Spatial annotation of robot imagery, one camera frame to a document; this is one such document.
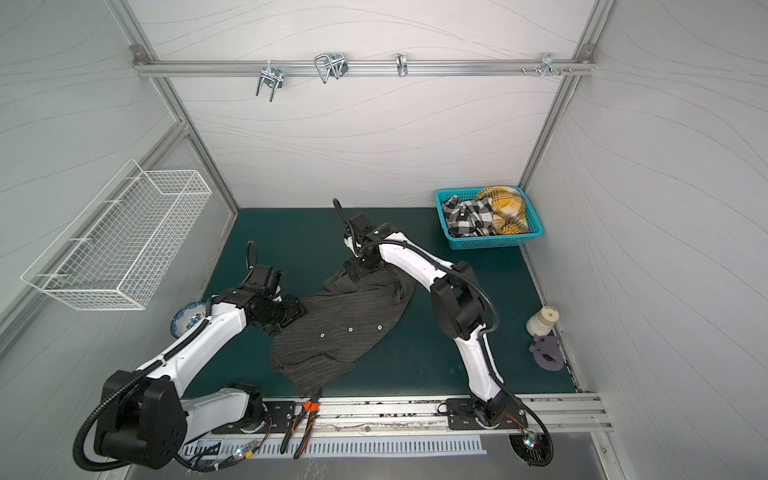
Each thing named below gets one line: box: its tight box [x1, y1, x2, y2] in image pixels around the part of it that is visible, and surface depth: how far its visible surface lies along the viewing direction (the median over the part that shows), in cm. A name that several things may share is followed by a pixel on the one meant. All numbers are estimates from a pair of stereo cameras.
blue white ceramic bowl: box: [170, 301, 206, 339], surface depth 90 cm
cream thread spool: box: [526, 306, 560, 337], surface depth 84 cm
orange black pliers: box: [280, 388, 322, 459], surface depth 73 cm
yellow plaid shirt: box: [476, 186, 529, 235], surface depth 109 cm
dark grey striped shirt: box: [272, 264, 417, 396], surface depth 88 cm
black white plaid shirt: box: [442, 195, 496, 238], surface depth 109 cm
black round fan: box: [508, 433, 549, 465], surface depth 73 cm
